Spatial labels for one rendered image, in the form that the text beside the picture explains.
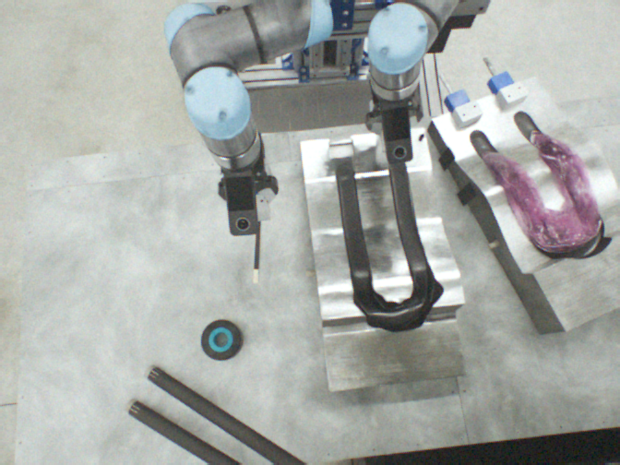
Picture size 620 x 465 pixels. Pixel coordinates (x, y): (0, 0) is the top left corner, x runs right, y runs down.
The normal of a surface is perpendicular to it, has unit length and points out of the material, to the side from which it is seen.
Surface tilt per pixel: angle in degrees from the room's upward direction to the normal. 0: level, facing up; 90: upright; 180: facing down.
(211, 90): 0
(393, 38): 11
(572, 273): 0
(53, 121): 0
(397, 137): 39
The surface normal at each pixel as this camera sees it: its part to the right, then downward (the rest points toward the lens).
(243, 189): 0.06, 0.26
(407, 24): -0.15, -0.10
